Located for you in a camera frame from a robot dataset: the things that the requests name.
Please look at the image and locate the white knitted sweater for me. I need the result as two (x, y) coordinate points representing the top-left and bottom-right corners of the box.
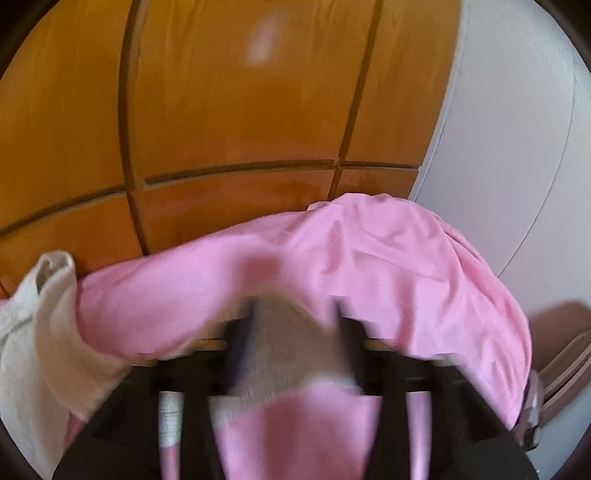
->
(1, 251), (353, 479)

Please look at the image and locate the pink bed sheet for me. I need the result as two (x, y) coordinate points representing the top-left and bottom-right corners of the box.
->
(76, 194), (532, 479)

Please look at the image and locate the pink striped bag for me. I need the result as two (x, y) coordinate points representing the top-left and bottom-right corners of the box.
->
(513, 301), (590, 451)

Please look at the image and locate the orange wooden wardrobe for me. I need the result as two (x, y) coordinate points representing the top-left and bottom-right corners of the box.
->
(1, 1), (462, 297)

